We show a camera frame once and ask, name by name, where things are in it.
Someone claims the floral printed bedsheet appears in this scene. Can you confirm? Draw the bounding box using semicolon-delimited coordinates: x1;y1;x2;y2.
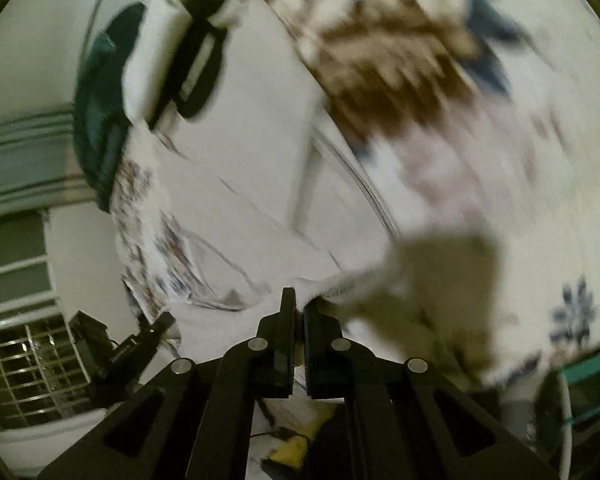
110;0;600;392

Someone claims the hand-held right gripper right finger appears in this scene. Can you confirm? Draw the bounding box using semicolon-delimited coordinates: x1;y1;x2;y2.
304;299;562;480

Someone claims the yellow cloth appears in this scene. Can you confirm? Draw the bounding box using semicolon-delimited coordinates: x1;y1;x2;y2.
261;402;337;472

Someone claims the white garment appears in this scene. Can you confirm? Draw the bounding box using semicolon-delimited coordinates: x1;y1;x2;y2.
122;0;402;322

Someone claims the teal container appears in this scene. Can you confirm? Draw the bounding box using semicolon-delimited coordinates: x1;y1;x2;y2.
534;339;600;480

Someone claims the dark green cloth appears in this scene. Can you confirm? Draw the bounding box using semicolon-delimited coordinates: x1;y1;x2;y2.
73;2;147;212

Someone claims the window with metal grille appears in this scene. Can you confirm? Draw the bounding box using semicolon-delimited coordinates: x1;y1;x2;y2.
0;210;107;432

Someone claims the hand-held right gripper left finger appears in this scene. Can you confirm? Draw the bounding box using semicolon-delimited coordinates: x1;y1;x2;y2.
37;286;297;480

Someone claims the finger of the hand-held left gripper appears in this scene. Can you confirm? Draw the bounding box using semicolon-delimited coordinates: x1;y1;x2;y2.
137;311;177;348

